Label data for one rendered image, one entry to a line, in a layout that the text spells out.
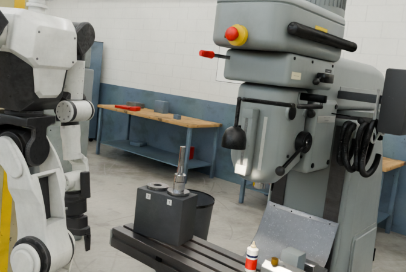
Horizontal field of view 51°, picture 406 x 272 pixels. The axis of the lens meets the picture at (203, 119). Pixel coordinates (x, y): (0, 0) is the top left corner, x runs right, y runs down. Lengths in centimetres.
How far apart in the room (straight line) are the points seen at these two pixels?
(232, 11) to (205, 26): 586
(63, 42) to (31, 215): 55
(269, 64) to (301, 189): 69
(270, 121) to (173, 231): 63
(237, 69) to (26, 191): 75
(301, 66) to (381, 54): 441
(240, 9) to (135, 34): 709
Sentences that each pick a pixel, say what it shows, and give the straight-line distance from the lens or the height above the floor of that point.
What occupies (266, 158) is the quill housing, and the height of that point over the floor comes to 140.
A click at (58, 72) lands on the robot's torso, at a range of 144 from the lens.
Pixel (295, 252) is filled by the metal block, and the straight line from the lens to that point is 145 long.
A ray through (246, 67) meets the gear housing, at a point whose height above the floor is 167.
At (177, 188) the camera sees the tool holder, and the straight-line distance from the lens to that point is 171.
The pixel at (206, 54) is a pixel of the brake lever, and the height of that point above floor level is 170.
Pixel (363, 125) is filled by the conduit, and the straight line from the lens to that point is 156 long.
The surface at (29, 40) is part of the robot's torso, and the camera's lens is 134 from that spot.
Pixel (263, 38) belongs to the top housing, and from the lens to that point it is 121.
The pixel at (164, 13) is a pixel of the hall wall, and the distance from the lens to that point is 781.
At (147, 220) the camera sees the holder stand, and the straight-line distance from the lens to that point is 177.
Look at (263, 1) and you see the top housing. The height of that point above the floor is 186.
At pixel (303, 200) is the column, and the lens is 183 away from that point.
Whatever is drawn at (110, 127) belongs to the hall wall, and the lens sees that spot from 872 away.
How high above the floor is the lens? 164
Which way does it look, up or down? 6 degrees down
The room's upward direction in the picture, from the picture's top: 6 degrees clockwise
